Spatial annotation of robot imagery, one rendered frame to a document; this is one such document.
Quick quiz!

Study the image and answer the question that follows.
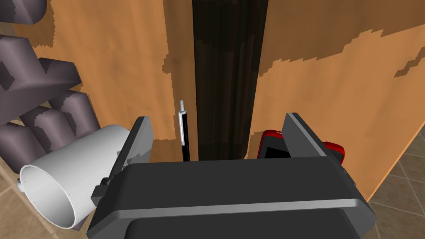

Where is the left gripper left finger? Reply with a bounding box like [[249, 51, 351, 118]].
[[109, 116, 154, 177]]

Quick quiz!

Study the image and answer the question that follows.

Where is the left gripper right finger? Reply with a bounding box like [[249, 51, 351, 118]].
[[281, 112, 329, 159]]

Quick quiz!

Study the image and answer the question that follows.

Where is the red phone with black screen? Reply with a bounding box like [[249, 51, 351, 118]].
[[257, 129, 346, 166]]

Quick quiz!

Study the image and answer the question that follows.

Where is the black pen with silver clip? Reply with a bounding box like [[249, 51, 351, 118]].
[[178, 99, 191, 163]]

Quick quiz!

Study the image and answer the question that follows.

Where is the wooden table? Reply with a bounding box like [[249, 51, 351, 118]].
[[12, 0, 425, 239]]

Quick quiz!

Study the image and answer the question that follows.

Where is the white mug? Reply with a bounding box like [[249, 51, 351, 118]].
[[16, 124, 132, 229]]

